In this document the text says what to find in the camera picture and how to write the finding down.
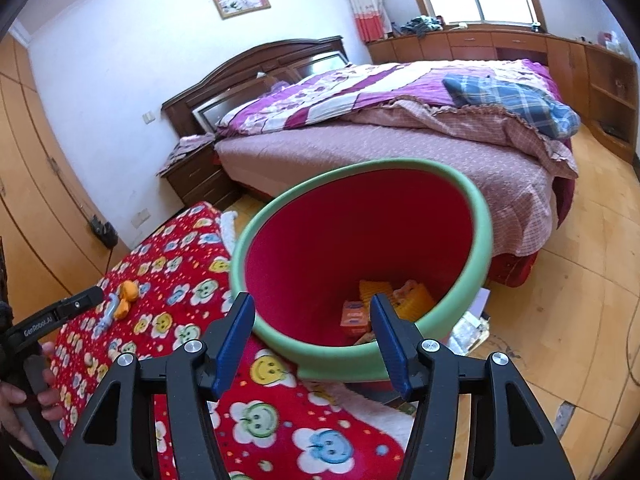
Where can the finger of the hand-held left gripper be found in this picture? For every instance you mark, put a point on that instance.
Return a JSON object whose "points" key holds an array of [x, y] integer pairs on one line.
{"points": [[80, 302]]}

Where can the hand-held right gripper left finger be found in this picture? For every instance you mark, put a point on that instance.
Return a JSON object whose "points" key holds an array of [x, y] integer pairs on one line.
{"points": [[232, 345]]}

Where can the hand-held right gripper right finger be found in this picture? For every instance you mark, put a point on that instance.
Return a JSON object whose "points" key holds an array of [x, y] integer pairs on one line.
{"points": [[392, 345]]}

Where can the orange cardboard box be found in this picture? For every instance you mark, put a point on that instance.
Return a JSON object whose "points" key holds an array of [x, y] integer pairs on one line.
{"points": [[352, 317]]}

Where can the yellow foam fruit net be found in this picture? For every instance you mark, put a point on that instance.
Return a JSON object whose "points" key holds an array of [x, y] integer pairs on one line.
{"points": [[364, 289], [417, 300]]}

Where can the person's left hand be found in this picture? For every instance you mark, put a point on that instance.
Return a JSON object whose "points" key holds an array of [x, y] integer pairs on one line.
{"points": [[10, 405]]}

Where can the orange foam fruit net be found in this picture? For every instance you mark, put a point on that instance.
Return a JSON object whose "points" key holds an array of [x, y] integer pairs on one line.
{"points": [[127, 295]]}

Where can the black hanging bag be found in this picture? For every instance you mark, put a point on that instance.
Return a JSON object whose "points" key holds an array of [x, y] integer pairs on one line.
{"points": [[104, 232]]}

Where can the papers on floor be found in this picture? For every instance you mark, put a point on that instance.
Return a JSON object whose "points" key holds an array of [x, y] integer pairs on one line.
{"points": [[470, 325]]}

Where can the red smiley flower tablecloth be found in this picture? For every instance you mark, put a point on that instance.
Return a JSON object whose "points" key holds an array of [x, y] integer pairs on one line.
{"points": [[190, 260]]}

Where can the wooden wardrobe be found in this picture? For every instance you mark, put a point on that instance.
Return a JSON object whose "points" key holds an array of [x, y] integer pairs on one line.
{"points": [[30, 160]]}

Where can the dark wooden nightstand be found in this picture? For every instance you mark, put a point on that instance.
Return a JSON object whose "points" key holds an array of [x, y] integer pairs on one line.
{"points": [[200, 180]]}

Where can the pink cloth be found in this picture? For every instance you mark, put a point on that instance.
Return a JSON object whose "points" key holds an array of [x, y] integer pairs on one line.
{"points": [[182, 152]]}

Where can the bed with pink sheet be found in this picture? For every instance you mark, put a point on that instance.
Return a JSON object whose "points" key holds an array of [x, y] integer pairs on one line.
{"points": [[350, 145]]}

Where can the purple patterned quilt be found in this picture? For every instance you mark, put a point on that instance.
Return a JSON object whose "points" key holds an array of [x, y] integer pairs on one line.
{"points": [[350, 90]]}

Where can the dark wooden headboard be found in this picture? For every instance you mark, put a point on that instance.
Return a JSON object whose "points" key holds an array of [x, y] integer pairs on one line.
{"points": [[240, 75]]}

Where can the blue plaid cloth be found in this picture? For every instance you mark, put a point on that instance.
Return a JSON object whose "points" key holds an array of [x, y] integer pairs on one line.
{"points": [[510, 100]]}

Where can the pile of clothes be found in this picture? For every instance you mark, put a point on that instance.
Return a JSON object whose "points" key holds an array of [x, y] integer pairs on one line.
{"points": [[422, 25]]}

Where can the wooden window cabinet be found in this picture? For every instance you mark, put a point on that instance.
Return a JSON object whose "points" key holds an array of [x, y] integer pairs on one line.
{"points": [[570, 65]]}

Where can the white and red curtain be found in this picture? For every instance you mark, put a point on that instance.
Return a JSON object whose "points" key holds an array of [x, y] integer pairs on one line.
{"points": [[370, 5]]}

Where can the pink items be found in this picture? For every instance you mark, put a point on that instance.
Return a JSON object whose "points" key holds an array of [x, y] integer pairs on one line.
{"points": [[610, 42]]}

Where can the white wall socket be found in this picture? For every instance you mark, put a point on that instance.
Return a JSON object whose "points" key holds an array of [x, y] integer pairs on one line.
{"points": [[141, 216]]}

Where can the wall light switch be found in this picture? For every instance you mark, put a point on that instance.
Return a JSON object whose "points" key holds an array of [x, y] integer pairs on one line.
{"points": [[149, 116]]}

